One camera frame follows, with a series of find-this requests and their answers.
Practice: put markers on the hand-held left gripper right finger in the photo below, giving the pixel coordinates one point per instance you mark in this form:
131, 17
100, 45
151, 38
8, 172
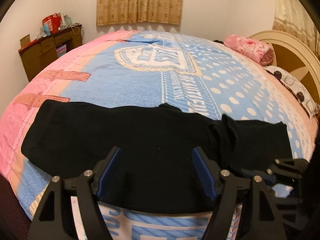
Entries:
203, 175

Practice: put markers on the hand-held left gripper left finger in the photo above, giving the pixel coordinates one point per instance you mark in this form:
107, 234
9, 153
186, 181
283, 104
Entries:
108, 175

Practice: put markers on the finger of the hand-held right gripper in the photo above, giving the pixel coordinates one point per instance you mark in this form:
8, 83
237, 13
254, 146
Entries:
290, 166
260, 176

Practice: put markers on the black pants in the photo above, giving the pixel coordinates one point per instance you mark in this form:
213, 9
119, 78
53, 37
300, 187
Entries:
125, 130

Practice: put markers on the patterned white pillow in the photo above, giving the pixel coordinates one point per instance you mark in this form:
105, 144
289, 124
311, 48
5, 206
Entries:
292, 85

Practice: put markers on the dark knit cloth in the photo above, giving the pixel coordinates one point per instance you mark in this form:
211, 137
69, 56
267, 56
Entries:
12, 212

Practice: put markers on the printed polka dot bedspread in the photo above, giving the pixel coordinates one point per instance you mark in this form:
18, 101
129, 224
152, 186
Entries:
150, 80

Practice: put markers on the cream and brown headboard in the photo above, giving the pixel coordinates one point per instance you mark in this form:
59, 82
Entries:
297, 55

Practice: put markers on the pink floral folded blanket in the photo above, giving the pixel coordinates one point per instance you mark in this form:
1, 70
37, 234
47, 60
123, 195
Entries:
247, 46

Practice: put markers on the pink box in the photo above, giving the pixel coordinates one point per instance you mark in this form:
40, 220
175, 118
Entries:
61, 50

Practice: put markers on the brown wooden desk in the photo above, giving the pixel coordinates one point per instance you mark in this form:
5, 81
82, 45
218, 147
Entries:
40, 55

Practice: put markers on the blue card packet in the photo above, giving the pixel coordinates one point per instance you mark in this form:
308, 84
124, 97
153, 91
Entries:
46, 30

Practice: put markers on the brown cardboard box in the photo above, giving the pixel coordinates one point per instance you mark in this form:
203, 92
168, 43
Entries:
24, 40

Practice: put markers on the pale teal paper bag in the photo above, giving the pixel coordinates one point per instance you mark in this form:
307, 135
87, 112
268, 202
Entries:
68, 20

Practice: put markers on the red gift bag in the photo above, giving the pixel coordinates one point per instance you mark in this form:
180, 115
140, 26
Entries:
51, 23

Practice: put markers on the beige floral window curtain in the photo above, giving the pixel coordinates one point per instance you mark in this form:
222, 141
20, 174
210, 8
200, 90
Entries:
140, 2

